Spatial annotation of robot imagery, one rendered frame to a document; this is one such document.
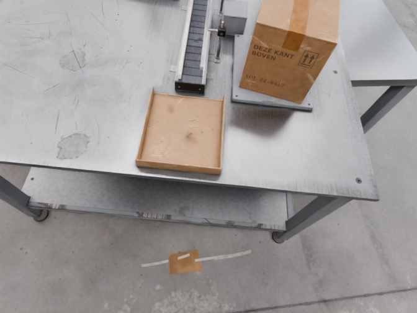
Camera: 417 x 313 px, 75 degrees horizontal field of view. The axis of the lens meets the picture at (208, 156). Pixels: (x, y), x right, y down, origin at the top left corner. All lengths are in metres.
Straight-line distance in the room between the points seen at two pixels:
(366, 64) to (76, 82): 1.18
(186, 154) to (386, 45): 1.10
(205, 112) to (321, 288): 1.22
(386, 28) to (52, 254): 2.05
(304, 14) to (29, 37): 1.02
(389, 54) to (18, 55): 1.54
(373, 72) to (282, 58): 0.56
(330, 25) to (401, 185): 1.55
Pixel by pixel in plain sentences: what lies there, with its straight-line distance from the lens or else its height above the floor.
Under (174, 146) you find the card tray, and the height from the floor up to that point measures 0.83.
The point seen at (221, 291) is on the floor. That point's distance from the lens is 1.62.
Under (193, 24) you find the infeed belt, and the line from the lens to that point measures 1.25.
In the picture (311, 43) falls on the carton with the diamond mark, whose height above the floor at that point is 1.10.
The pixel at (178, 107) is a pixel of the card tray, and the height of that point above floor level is 0.83.
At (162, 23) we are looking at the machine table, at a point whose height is 0.83.
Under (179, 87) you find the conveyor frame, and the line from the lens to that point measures 1.03.
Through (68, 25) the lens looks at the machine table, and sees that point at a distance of 1.37.
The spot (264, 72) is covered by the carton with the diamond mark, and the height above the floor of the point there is 0.95.
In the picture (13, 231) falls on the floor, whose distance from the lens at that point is 1.89.
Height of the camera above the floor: 1.61
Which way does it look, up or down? 61 degrees down
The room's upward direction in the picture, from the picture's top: 11 degrees clockwise
